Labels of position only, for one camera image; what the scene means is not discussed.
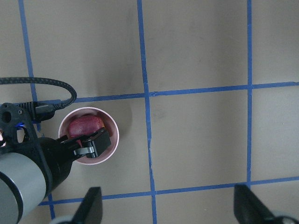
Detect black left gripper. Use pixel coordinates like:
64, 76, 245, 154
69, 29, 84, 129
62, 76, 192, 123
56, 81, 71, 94
0, 103, 111, 196

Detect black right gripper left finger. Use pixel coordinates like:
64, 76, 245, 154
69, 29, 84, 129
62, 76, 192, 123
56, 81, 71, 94
71, 187, 103, 224

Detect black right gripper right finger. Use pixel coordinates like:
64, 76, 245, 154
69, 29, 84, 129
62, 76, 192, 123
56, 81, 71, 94
234, 184, 280, 224

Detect red apple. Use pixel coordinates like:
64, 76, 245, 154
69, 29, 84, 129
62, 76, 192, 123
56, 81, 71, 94
67, 115, 105, 139

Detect pink bowl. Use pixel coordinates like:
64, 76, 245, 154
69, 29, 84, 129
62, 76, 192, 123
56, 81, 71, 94
58, 106, 120, 166

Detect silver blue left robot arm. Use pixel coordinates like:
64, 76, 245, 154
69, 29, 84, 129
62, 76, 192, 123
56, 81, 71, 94
0, 103, 111, 224

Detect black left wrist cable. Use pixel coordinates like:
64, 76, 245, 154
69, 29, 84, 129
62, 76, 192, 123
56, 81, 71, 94
0, 77, 78, 117

